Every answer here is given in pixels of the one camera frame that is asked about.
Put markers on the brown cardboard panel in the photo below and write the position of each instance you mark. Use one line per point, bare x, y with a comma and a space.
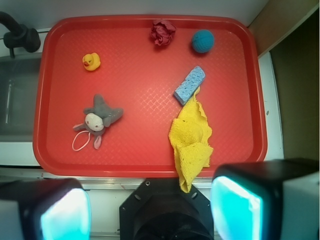
277, 20

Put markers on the yellow rubber duck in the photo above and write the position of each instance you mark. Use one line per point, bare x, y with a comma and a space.
91, 61

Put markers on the red plastic tray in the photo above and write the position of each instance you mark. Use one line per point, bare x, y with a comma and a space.
141, 77

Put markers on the blue knitted ball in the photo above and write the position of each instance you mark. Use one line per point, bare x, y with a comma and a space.
202, 41

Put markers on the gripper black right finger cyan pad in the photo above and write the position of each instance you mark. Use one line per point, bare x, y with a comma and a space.
268, 200

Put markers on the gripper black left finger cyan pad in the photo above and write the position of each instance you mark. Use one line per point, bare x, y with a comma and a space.
47, 209

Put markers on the grey plush mouse toy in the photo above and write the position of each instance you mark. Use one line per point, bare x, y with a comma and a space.
97, 119

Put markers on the blue sponge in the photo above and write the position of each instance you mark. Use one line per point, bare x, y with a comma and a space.
190, 84

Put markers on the grey toy faucet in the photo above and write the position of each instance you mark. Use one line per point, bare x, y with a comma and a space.
19, 35

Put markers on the grey toy sink basin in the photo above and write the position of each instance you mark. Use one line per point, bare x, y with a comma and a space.
19, 78

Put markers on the yellow cloth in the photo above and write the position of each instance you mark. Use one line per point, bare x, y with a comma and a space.
189, 137

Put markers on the crumpled dark red cloth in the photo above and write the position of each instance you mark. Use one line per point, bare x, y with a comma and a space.
162, 32

